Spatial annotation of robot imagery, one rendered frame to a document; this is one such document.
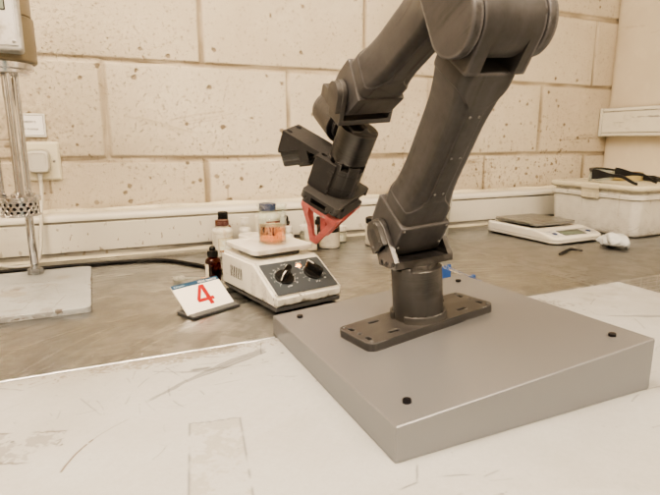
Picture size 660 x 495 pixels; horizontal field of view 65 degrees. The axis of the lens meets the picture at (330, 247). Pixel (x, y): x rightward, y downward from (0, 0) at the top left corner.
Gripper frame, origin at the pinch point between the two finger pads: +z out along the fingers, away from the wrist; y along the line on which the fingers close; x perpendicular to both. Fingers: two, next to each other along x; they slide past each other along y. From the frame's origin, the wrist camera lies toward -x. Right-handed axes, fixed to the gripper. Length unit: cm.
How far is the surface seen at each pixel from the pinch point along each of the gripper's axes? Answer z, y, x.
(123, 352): 8.8, 32.4, -7.4
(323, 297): 8.9, 2.4, 5.4
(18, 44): -11, 16, -50
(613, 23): -30, -154, 16
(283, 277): 5.9, 7.1, -0.6
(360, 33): -11, -71, -37
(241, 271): 11.6, 5.9, -9.1
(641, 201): 1, -92, 50
